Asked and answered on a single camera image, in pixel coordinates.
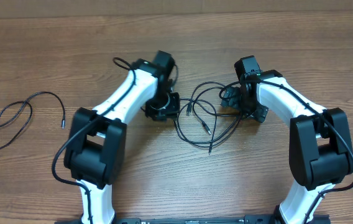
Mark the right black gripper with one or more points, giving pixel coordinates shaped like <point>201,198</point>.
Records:
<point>231,99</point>

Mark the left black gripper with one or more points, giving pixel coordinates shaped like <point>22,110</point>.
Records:
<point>170,111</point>

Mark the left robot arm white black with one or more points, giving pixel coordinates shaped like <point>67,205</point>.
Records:
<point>95,149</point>

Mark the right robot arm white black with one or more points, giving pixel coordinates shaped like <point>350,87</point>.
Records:
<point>320,145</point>

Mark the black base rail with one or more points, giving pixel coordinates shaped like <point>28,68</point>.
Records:
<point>195,220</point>

